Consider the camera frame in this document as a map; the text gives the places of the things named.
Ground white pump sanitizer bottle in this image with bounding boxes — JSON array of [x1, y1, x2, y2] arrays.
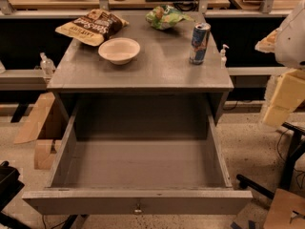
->
[[220, 44, 229, 68]]

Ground white ceramic bowl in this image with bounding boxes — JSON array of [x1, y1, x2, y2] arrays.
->
[[98, 37, 140, 65]]

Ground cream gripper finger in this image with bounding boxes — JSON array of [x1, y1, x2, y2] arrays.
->
[[262, 106, 290, 128], [272, 70, 305, 112]]

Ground wooden blocks on floor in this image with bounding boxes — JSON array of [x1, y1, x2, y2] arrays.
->
[[14, 93, 67, 170]]

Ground open grey top drawer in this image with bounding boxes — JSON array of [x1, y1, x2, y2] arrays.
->
[[23, 94, 252, 215]]

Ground green snack bag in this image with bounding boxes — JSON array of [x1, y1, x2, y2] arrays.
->
[[145, 5, 193, 31]]

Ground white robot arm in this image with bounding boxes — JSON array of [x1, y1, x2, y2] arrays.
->
[[255, 0, 305, 129]]

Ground brown yellow chip bag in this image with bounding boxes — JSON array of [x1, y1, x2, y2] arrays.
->
[[55, 9, 129, 46]]

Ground cardboard box corner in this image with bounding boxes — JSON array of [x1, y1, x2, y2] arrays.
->
[[263, 189, 305, 229]]

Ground blue silver redbull can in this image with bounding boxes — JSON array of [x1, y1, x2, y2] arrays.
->
[[190, 22, 211, 65]]

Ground clear plastic bottle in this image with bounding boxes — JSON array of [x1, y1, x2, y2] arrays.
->
[[40, 52, 56, 77]]

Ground black bin at left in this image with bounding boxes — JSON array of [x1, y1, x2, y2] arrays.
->
[[0, 161, 24, 211]]

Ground grey wooden cabinet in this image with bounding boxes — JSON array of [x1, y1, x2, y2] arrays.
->
[[47, 10, 234, 126]]

